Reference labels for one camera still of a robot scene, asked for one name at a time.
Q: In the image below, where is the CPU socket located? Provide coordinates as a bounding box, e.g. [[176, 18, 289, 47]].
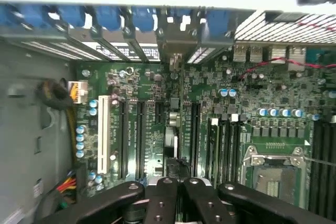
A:
[[243, 144, 312, 206]]

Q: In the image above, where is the red black twisted wire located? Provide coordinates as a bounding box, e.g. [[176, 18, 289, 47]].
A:
[[238, 57, 336, 80]]

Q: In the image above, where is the green motherboard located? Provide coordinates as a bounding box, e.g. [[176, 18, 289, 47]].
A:
[[76, 50, 336, 217]]

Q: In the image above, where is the silver rear port block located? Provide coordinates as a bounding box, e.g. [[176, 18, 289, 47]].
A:
[[270, 45, 288, 65], [233, 45, 263, 63], [287, 47, 307, 72]]

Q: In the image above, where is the white power connector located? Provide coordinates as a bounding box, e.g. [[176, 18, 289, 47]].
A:
[[67, 81, 89, 105]]

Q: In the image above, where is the thin metal locking lever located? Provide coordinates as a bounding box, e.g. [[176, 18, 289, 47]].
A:
[[304, 157, 336, 167]]

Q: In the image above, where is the red orange wire bundle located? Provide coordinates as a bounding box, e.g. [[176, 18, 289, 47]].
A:
[[56, 171, 78, 204]]

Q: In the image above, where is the short black expansion slot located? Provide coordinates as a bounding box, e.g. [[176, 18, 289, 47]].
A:
[[154, 102, 165, 125]]

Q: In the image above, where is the multicoloured power cable bundle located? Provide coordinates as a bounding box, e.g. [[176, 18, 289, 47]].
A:
[[35, 78, 78, 164]]

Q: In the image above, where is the black RAM slot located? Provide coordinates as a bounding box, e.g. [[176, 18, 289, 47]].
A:
[[230, 113, 241, 183], [312, 120, 324, 217], [324, 120, 336, 218], [221, 115, 231, 183]]

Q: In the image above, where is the black open PC case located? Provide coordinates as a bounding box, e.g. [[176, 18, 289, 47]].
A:
[[0, 0, 336, 224]]

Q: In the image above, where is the blue slot retention clip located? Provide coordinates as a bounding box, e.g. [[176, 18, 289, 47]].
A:
[[17, 4, 50, 27], [0, 3, 17, 24], [58, 6, 86, 28], [207, 10, 232, 37], [131, 6, 154, 32], [94, 6, 122, 31]]

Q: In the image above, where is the white expansion slot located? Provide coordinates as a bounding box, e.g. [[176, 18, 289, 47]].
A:
[[97, 94, 111, 175]]

